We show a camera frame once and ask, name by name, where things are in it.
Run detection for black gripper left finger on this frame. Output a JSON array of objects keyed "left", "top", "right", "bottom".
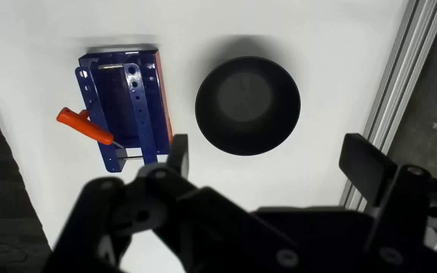
[{"left": 42, "top": 133, "right": 302, "bottom": 273}]

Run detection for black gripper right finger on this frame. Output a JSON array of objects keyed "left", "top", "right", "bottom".
[{"left": 338, "top": 132, "right": 437, "bottom": 273}]

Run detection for orange handled screwdriver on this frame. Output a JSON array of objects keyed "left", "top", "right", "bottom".
[{"left": 54, "top": 106, "right": 144, "bottom": 161}]

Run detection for black bowl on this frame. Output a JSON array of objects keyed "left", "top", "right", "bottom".
[{"left": 194, "top": 55, "right": 302, "bottom": 158}]

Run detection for gray metal machine block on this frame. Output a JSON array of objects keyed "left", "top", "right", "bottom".
[{"left": 388, "top": 0, "right": 437, "bottom": 183}]

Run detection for blue plastic rack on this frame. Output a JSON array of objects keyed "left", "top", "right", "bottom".
[{"left": 73, "top": 45, "right": 174, "bottom": 174}]

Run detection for white paper table cover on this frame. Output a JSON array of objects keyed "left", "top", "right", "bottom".
[{"left": 0, "top": 0, "right": 413, "bottom": 273}]

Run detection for aluminum extrusion rail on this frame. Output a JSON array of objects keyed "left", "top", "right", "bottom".
[{"left": 338, "top": 0, "right": 437, "bottom": 212}]

